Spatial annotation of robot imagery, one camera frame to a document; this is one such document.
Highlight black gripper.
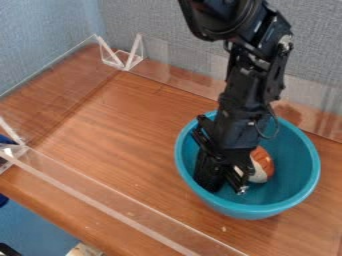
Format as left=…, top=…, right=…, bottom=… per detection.
left=192, top=96, right=270, bottom=195

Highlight white brown toy mushroom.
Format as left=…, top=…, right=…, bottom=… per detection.
left=248, top=146, right=275, bottom=183

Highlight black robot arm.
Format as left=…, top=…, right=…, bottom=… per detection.
left=178, top=0, right=294, bottom=194

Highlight blue plastic bowl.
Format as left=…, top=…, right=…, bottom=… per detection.
left=174, top=118, right=320, bottom=220

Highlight clear acrylic front barrier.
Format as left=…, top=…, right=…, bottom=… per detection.
left=0, top=117, right=247, bottom=256

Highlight clear acrylic back barrier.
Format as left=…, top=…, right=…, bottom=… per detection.
left=95, top=34, right=342, bottom=143

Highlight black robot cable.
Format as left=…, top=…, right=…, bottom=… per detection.
left=254, top=103, right=282, bottom=140

